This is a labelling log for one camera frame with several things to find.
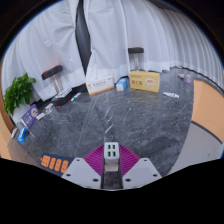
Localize grey white card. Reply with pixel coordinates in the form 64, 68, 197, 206
10, 127, 20, 140

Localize white charger block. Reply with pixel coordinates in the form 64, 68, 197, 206
103, 141, 121, 173

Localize black stool red-rimmed seat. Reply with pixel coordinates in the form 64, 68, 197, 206
41, 64, 73, 101
127, 46, 145, 72

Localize white pen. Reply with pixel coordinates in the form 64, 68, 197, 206
68, 92, 82, 103

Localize white box orange print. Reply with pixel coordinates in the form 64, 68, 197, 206
85, 75, 116, 97

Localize white book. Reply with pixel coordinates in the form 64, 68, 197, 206
54, 87, 74, 100

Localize purple box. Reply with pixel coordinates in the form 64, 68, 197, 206
20, 103, 40, 130

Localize small purple cup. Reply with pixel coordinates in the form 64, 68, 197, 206
183, 73, 192, 85

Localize blue power strip orange sockets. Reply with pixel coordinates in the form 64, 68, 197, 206
39, 153, 75, 177

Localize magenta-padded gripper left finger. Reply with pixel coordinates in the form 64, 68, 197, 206
61, 143, 106, 190

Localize small blue white box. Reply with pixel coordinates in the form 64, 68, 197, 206
115, 77, 129, 93

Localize yellow box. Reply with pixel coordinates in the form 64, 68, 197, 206
128, 69, 161, 94

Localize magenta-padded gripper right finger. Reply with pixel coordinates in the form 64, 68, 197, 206
118, 143, 164, 190

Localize green potted plant white pot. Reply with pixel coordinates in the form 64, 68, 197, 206
3, 73, 37, 125

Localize white curtain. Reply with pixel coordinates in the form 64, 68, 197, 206
1, 0, 89, 102
83, 0, 224, 92

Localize printed card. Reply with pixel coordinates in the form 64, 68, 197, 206
44, 103, 55, 115

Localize white tube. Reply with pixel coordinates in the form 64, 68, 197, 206
162, 91, 181, 100

